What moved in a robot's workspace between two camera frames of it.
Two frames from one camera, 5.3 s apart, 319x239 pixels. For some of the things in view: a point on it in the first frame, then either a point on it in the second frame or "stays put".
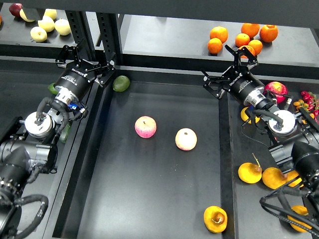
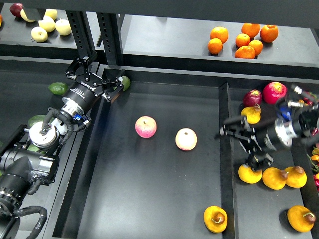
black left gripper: [77, 76] to [88, 86]
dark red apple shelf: [14, 9] stays put
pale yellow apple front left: [38, 34] stays put
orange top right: [268, 33] stays put
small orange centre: [241, 39] stays put
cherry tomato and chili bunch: [310, 103] to [311, 98]
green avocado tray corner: [121, 83] stays put
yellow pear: [215, 219] stays put
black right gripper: [237, 79] to [261, 138]
